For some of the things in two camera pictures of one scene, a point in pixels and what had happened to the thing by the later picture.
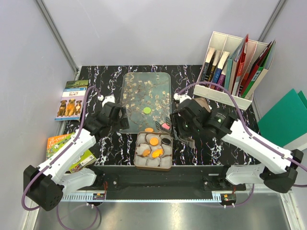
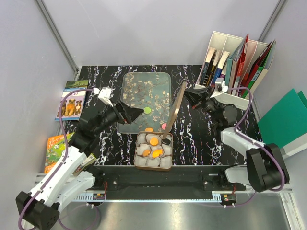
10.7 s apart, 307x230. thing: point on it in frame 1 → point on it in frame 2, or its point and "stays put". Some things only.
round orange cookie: x=154 y=141 stays put
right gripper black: x=176 y=119 → x=194 y=96
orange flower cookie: x=146 y=152 stays put
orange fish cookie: x=156 y=153 stays put
